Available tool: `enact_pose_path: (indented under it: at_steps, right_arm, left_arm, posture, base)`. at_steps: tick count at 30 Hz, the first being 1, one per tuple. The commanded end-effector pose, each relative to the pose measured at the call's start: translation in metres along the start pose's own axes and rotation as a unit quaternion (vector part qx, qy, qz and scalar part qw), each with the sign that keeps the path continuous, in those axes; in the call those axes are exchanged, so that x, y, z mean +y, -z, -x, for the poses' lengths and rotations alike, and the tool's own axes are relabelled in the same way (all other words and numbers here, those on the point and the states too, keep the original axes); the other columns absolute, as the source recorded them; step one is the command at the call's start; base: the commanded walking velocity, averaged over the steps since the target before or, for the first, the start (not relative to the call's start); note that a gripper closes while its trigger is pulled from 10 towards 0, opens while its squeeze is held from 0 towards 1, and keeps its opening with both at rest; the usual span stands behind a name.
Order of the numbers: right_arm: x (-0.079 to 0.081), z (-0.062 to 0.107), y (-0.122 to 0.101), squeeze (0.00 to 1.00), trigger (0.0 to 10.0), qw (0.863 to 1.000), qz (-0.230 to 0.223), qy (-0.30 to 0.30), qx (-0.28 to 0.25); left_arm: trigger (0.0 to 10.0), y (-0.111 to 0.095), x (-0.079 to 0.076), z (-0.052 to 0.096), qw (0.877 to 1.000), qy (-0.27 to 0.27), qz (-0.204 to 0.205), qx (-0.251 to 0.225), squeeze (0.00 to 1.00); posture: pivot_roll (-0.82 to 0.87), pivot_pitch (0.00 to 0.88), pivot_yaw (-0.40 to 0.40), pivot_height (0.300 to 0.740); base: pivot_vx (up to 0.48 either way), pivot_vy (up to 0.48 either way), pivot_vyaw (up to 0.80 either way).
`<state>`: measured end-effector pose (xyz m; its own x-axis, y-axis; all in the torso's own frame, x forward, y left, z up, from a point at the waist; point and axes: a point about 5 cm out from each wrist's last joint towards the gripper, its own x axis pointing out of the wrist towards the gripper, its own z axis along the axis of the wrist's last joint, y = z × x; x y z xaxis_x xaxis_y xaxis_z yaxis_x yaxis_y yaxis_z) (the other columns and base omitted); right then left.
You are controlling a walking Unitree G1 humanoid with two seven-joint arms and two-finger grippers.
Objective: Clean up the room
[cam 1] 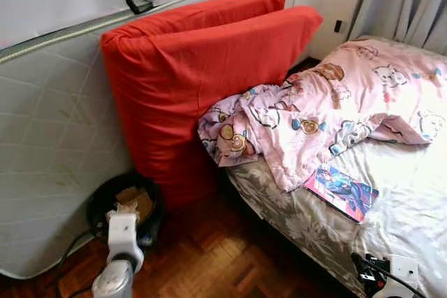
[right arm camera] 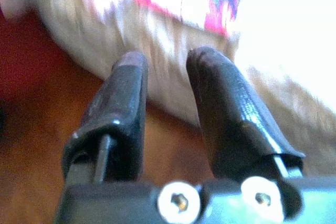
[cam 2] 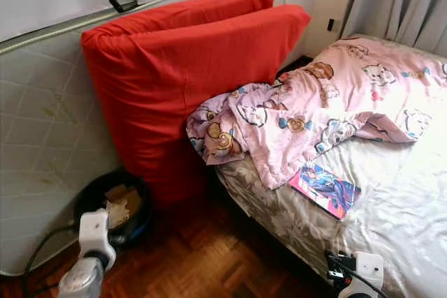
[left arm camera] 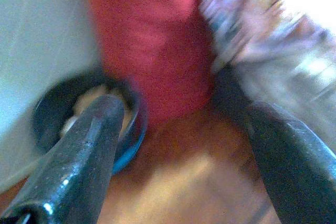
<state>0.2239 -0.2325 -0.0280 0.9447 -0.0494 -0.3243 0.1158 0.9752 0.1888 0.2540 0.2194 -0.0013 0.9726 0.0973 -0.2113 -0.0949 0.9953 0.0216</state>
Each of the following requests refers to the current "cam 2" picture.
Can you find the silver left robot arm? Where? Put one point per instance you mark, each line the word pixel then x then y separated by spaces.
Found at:
pixel 77 284

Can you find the colourful comic magazine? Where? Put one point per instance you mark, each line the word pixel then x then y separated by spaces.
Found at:
pixel 325 190

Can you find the bed with beige floral sheet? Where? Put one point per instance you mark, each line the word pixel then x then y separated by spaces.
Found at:
pixel 398 200

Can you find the pink cartoon print blanket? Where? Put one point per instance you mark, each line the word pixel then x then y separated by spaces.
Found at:
pixel 328 95

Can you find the black waste bucket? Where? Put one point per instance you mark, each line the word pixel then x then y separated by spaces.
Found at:
pixel 87 204

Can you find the brown cardboard piece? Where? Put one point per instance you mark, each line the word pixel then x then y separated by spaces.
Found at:
pixel 122 200

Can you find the red folded mattress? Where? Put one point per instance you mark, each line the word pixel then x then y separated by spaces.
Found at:
pixel 181 75

